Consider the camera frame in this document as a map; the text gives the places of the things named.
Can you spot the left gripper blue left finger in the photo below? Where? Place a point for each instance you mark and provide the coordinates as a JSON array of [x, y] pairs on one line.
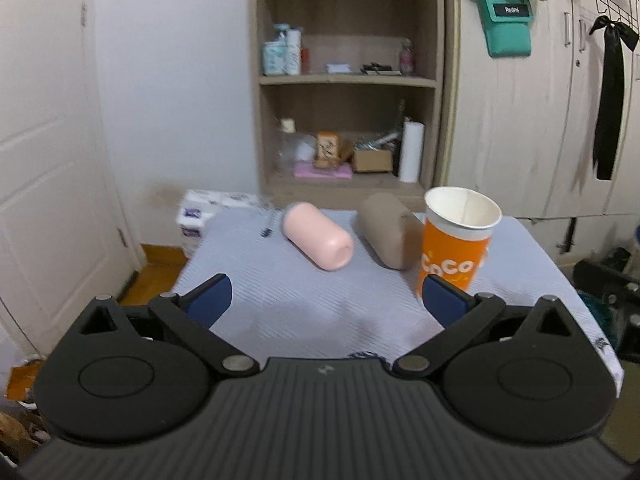
[[209, 301]]

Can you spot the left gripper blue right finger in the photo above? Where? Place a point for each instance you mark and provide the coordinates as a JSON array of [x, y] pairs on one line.
[[445, 302]]

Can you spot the orange Coco paper cup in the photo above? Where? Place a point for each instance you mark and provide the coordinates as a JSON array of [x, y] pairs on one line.
[[457, 231]]

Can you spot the light blue table cloth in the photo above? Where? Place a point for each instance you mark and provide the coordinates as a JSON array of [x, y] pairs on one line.
[[284, 305]]

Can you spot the taupe tumbler bottle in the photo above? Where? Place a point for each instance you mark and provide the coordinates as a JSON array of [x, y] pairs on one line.
[[392, 230]]

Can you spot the purple white tissue pack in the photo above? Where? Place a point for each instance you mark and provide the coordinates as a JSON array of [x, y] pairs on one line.
[[198, 208]]

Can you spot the pink tumbler bottle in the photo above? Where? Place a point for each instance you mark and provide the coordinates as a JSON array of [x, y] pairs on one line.
[[318, 237]]

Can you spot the white paper towel roll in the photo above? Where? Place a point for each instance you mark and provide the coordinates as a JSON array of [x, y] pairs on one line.
[[411, 152]]

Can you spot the white panel door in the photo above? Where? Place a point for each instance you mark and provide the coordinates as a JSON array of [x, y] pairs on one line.
[[63, 235]]

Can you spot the small cardboard box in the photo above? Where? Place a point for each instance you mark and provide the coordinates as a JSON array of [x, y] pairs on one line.
[[372, 162]]

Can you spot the pink flat box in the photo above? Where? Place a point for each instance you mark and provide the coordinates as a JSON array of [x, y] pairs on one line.
[[307, 170]]

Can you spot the clear bottle beige cap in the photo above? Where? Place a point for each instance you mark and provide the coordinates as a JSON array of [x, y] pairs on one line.
[[286, 146]]

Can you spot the orange printed small box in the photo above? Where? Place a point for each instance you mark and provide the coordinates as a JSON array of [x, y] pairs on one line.
[[328, 147]]

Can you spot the light wood wardrobe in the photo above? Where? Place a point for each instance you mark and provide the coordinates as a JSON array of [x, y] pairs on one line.
[[521, 130]]

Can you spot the pink bottle on shelf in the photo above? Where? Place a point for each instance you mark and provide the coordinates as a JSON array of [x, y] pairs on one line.
[[407, 64]]

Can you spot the white teal canister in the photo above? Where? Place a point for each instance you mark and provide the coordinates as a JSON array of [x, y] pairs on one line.
[[275, 51]]

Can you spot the wooden open shelf unit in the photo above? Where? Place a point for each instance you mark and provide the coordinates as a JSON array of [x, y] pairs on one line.
[[353, 87]]

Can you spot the teal hanging pouch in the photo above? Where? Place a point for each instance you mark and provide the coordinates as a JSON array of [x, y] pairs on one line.
[[506, 25]]

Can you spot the black hanging ribbon tie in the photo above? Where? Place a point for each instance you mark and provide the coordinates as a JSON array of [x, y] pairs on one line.
[[610, 112]]

